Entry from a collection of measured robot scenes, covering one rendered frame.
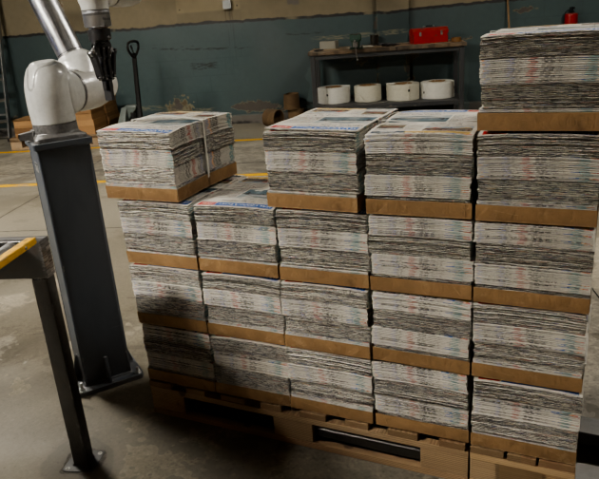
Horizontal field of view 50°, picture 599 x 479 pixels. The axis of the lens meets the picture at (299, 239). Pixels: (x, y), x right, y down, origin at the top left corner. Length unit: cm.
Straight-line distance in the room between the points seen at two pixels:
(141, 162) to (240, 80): 667
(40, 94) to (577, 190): 176
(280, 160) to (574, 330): 91
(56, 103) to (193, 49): 645
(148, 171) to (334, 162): 63
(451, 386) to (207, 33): 731
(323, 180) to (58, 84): 109
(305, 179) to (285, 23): 682
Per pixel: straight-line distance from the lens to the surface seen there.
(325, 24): 854
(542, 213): 169
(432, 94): 797
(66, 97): 249
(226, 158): 231
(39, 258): 205
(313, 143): 180
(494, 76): 165
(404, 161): 173
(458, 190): 171
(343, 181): 179
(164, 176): 208
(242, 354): 219
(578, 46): 162
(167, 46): 894
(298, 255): 193
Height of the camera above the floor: 138
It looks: 20 degrees down
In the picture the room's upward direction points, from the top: 4 degrees counter-clockwise
